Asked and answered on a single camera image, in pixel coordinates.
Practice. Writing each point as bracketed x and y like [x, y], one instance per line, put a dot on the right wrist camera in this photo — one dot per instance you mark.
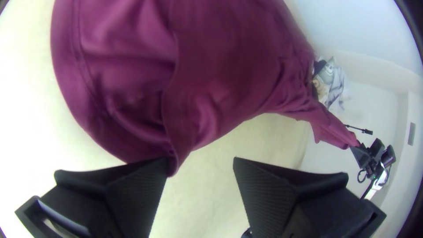
[377, 145]

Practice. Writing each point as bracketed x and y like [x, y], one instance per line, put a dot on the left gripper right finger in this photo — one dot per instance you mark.
[281, 205]

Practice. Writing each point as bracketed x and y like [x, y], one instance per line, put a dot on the heap of clothes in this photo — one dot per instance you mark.
[332, 82]

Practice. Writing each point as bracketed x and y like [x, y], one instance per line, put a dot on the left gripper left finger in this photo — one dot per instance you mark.
[132, 198]

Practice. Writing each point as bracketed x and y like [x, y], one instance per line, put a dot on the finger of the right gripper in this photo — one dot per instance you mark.
[358, 157]

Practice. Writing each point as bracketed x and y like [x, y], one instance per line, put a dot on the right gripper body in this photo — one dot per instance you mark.
[371, 160]

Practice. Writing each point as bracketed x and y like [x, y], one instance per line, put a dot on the maroon t-shirt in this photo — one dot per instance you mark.
[148, 66]

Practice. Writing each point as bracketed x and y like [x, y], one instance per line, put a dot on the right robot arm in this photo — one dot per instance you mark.
[388, 157]

